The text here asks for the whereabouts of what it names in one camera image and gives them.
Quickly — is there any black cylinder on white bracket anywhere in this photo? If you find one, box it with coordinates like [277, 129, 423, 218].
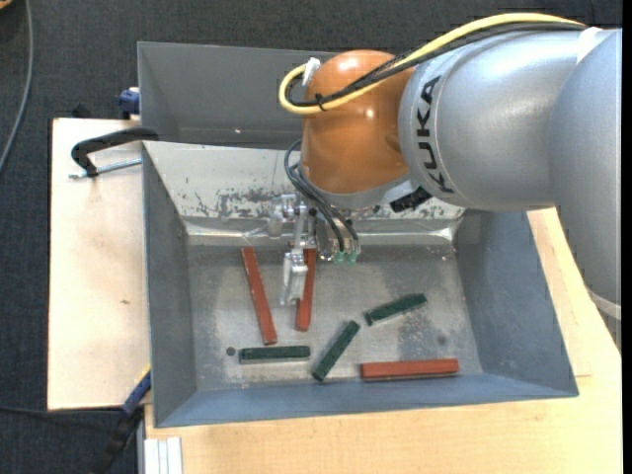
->
[388, 187, 432, 213]

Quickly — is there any red-brown flat block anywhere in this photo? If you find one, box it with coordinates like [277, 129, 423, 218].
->
[294, 248, 318, 333]
[240, 246, 278, 347]
[359, 357, 461, 381]

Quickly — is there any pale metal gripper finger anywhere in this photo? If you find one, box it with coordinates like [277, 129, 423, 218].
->
[278, 251, 297, 307]
[289, 252, 309, 302]

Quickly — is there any dark green flat block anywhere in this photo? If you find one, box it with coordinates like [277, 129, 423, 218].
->
[363, 292, 429, 327]
[311, 319, 362, 383]
[238, 345, 312, 365]

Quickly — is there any grey metal bin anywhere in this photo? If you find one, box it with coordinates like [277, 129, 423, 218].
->
[136, 40, 580, 429]

